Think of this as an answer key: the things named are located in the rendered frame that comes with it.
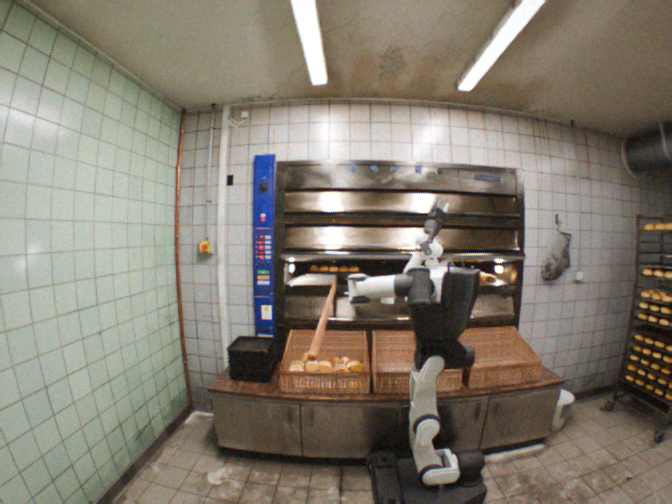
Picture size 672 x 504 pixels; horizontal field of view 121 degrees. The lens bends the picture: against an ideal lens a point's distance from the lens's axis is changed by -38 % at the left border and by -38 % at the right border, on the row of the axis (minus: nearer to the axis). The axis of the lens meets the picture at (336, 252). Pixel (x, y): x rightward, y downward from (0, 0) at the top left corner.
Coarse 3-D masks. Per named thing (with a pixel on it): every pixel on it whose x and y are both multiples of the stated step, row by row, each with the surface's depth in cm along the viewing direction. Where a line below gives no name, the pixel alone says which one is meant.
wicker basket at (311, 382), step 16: (304, 336) 222; (336, 336) 222; (352, 336) 222; (288, 352) 206; (304, 352) 220; (320, 352) 220; (336, 352) 219; (352, 352) 219; (288, 368) 205; (304, 368) 214; (368, 368) 181; (288, 384) 178; (304, 384) 189; (320, 384) 178; (336, 384) 178; (368, 384) 177
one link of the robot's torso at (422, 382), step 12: (432, 360) 128; (420, 372) 131; (432, 372) 129; (420, 384) 130; (432, 384) 130; (420, 396) 132; (432, 396) 133; (420, 408) 134; (432, 408) 134; (420, 420) 132
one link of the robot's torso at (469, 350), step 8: (416, 336) 140; (416, 344) 139; (424, 344) 131; (432, 344) 130; (440, 344) 130; (448, 344) 130; (456, 344) 130; (416, 352) 138; (448, 352) 133; (456, 352) 130; (464, 352) 130; (472, 352) 132; (416, 360) 137; (456, 360) 131; (464, 360) 131; (472, 360) 131; (416, 368) 136; (448, 368) 133
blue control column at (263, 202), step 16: (256, 160) 219; (272, 160) 218; (256, 176) 219; (272, 176) 219; (256, 192) 220; (272, 192) 219; (256, 208) 221; (272, 208) 220; (256, 224) 221; (272, 224) 221; (272, 256) 222; (272, 272) 222; (256, 288) 224; (272, 288) 223; (256, 304) 224; (272, 304) 224; (256, 320) 225; (272, 320) 224
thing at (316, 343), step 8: (336, 280) 234; (328, 296) 176; (328, 304) 153; (328, 312) 140; (320, 320) 125; (320, 328) 113; (320, 336) 105; (312, 344) 97; (320, 344) 100; (312, 352) 89; (312, 360) 89
